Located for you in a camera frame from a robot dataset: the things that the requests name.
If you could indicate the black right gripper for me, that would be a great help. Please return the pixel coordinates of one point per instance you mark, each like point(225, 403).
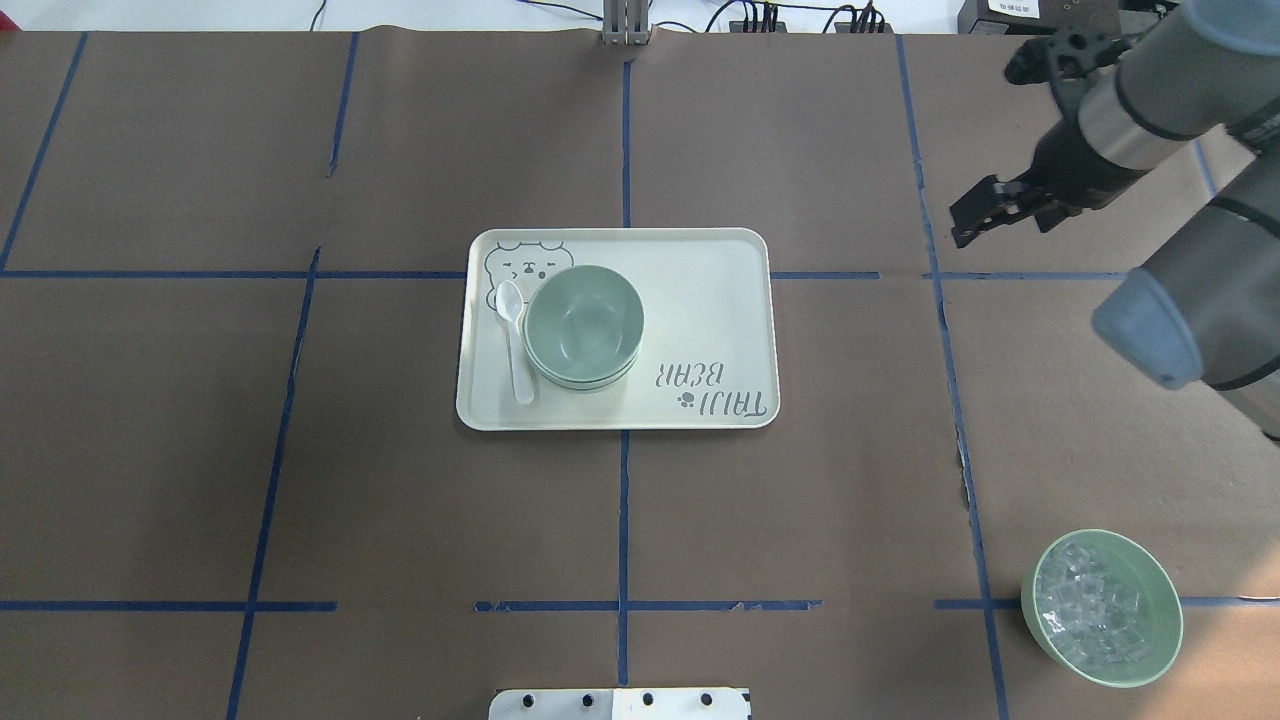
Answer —
point(1068, 168)

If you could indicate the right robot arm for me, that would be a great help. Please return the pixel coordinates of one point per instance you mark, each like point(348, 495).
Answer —
point(1199, 84)

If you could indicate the dark equipment box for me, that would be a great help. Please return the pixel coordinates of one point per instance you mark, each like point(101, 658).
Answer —
point(1012, 17)

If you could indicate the black power strip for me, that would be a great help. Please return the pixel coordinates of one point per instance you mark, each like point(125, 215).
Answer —
point(818, 24)

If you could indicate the cream bear tray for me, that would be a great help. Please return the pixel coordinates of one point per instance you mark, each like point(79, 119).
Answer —
point(708, 357)

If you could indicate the green bowl with ice cubes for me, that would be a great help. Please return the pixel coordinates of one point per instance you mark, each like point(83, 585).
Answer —
point(1104, 607)

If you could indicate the green bowl on tray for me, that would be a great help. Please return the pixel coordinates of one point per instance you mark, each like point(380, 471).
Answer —
point(589, 388)

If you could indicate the white plastic spoon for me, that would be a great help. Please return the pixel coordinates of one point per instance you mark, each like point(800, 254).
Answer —
point(509, 304)

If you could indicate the grey aluminium post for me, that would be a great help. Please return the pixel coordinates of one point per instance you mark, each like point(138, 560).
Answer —
point(626, 23)

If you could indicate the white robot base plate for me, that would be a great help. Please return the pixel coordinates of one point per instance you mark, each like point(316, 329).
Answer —
point(623, 703)

